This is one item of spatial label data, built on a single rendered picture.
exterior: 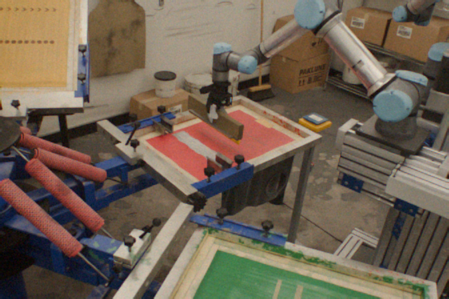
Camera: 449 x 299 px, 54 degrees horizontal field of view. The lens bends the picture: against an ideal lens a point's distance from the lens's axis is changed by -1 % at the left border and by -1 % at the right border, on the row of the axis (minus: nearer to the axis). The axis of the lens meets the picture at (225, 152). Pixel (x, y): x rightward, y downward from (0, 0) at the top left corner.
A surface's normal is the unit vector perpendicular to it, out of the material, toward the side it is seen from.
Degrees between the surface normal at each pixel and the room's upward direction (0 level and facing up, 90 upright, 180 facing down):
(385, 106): 94
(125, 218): 0
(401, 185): 90
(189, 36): 90
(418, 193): 90
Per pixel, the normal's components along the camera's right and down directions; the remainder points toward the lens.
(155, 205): 0.07, -0.85
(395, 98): -0.49, 0.48
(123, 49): 0.18, 0.52
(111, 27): 0.83, 0.29
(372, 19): -0.66, 0.33
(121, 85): 0.66, 0.43
